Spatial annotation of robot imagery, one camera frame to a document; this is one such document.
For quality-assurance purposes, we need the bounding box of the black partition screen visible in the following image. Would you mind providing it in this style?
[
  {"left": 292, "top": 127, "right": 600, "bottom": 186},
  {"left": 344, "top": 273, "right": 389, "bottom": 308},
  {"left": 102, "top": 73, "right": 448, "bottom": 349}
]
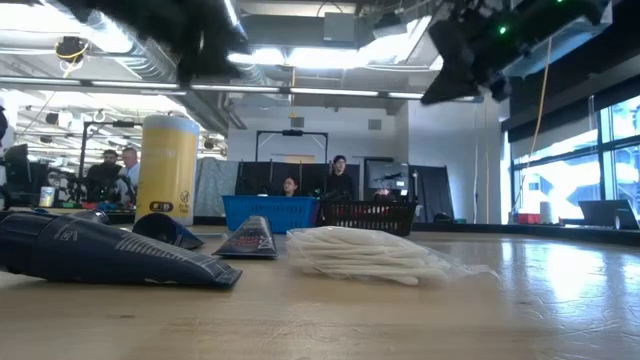
[
  {"left": 408, "top": 164, "right": 455, "bottom": 224},
  {"left": 235, "top": 160, "right": 361, "bottom": 197}
]

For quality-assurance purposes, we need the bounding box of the long ceiling light bar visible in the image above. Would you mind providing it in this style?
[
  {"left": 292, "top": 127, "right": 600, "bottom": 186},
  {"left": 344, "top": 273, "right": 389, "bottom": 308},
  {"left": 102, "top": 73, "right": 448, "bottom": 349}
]
[{"left": 0, "top": 77, "right": 426, "bottom": 101}]

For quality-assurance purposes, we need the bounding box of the dark blue razor packet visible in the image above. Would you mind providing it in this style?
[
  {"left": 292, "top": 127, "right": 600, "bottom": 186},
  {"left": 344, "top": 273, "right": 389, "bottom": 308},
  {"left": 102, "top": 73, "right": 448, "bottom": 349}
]
[
  {"left": 131, "top": 213, "right": 205, "bottom": 251},
  {"left": 0, "top": 209, "right": 243, "bottom": 289},
  {"left": 212, "top": 215, "right": 278, "bottom": 259}
]

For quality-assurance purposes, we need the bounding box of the black ceiling device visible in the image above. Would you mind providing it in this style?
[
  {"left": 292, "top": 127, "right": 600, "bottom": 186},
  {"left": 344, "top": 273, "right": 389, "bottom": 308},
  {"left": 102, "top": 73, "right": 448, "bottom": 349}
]
[{"left": 53, "top": 35, "right": 91, "bottom": 65}]

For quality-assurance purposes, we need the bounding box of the blue plastic basket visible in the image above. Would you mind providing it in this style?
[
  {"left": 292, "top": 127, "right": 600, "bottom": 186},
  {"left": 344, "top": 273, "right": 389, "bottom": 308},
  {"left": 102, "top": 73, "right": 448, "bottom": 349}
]
[{"left": 222, "top": 194, "right": 321, "bottom": 235}]

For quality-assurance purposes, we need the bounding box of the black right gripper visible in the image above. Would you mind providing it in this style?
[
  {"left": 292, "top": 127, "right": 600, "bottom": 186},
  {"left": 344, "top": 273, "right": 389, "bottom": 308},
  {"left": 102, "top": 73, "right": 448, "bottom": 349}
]
[{"left": 421, "top": 0, "right": 556, "bottom": 106}]

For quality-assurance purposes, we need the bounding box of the black plastic basket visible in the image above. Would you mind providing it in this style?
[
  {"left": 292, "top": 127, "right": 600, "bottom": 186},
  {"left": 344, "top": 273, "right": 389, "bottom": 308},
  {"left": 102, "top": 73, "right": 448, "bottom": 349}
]
[{"left": 317, "top": 199, "right": 419, "bottom": 238}]

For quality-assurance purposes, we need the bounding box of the yellow canister with white lid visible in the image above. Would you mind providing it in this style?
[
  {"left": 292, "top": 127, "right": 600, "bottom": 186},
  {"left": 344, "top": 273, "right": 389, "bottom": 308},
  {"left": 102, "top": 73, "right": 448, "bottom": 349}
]
[{"left": 134, "top": 114, "right": 201, "bottom": 227}]

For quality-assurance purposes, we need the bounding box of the yellow cable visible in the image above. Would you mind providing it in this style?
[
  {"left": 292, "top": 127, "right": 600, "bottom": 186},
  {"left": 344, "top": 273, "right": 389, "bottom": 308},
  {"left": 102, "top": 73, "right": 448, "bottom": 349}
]
[{"left": 519, "top": 37, "right": 553, "bottom": 201}]

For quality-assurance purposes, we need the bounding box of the clear bag of cotton swabs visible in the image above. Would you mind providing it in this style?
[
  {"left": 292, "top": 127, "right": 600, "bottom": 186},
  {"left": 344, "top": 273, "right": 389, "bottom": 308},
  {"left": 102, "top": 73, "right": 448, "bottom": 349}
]
[{"left": 285, "top": 225, "right": 499, "bottom": 287}]

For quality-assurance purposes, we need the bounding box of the black rig frame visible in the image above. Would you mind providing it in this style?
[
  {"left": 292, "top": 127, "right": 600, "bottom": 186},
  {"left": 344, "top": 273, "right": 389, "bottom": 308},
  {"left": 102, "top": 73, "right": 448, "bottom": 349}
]
[{"left": 255, "top": 129, "right": 330, "bottom": 164}]

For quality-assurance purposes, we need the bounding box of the grey cloth cover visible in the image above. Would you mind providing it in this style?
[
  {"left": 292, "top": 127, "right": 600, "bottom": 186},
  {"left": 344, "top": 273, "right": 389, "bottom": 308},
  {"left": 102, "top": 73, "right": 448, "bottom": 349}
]
[{"left": 193, "top": 157, "right": 240, "bottom": 217}]

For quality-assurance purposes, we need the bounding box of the dark open laptop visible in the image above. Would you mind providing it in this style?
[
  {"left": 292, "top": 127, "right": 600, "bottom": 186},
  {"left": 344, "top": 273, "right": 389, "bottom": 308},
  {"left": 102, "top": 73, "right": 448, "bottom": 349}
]
[{"left": 577, "top": 199, "right": 640, "bottom": 231}]

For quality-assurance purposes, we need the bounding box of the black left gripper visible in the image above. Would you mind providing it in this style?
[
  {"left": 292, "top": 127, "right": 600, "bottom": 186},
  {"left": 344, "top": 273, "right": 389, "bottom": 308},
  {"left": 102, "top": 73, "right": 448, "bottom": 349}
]
[{"left": 124, "top": 0, "right": 250, "bottom": 84}]

